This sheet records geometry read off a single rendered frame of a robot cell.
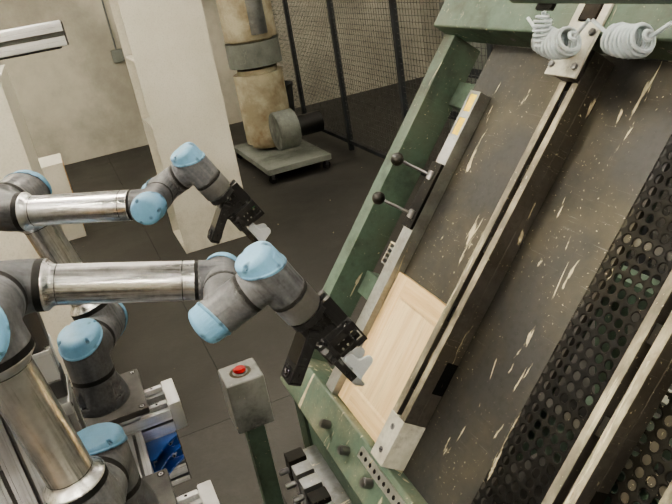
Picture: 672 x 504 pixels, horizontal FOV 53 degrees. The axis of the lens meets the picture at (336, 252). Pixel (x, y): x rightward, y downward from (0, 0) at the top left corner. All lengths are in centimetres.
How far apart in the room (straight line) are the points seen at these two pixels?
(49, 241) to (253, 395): 75
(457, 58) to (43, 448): 155
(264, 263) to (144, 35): 429
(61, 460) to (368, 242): 119
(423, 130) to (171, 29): 345
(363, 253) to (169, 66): 345
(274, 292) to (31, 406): 44
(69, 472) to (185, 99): 430
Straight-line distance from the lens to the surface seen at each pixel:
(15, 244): 393
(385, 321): 191
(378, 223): 212
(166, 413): 200
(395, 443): 169
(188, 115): 540
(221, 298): 114
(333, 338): 120
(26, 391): 123
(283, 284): 112
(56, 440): 128
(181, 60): 535
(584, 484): 130
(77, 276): 127
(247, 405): 214
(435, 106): 213
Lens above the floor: 207
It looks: 24 degrees down
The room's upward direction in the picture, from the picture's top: 10 degrees counter-clockwise
